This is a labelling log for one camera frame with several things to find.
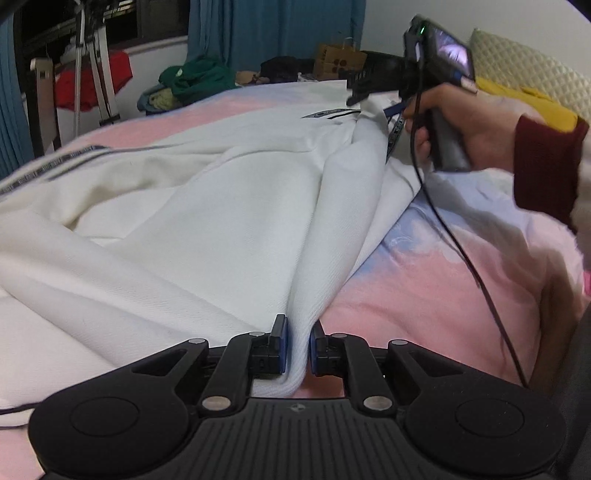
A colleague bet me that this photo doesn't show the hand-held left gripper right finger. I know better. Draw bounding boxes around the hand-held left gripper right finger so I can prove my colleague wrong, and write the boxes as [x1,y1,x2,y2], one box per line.
[309,320,528,416]

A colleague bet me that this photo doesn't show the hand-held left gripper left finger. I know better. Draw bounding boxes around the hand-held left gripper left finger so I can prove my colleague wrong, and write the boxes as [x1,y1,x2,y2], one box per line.
[60,314,291,416]

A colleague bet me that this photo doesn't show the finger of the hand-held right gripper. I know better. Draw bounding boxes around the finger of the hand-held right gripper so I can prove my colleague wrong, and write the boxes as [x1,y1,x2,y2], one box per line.
[347,76,409,118]

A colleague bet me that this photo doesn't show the white pants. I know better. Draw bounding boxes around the white pants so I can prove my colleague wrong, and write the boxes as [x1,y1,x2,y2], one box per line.
[0,80,423,416]

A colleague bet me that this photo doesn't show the pale clothes heap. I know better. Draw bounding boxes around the pale clothes heap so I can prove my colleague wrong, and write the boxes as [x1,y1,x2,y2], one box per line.
[137,85,185,114]

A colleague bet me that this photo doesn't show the person's right hand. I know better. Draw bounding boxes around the person's right hand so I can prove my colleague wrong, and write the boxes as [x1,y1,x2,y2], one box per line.
[407,85,521,171]

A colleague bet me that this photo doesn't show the black sofa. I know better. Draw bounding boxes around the black sofa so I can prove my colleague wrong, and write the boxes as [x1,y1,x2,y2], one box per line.
[362,51,406,77]

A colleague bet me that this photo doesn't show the brown paper bag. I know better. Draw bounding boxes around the brown paper bag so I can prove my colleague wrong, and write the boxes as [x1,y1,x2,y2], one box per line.
[318,43,366,78]

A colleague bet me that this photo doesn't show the yellow pillow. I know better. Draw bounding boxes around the yellow pillow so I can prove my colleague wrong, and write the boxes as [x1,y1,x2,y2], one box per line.
[475,76,578,132]

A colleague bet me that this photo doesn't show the black clothing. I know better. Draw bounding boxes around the black clothing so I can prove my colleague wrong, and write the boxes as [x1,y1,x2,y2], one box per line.
[259,56,315,84]

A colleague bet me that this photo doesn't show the pastel bed blanket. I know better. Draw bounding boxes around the pastel bed blanket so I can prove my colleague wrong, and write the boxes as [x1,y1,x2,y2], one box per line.
[0,78,587,480]

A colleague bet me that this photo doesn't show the blue curtain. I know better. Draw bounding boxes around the blue curtain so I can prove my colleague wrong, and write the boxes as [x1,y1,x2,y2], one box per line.
[188,0,368,80]
[0,21,61,174]

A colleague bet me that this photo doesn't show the green garment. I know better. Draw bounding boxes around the green garment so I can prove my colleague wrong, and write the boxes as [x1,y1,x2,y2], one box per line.
[159,56,237,104]

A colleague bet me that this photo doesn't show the dark window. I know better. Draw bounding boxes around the dark window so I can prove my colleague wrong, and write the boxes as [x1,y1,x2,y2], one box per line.
[14,0,190,61]

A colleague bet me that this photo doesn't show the red cloth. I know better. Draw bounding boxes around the red cloth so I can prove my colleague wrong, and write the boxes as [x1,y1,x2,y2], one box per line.
[54,51,134,112]

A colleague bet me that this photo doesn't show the garment steamer stand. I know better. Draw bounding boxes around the garment steamer stand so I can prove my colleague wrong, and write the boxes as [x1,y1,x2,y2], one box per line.
[69,0,123,127]

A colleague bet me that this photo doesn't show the grey upright board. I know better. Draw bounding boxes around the grey upright board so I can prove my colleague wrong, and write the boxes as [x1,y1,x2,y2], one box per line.
[30,58,63,155]

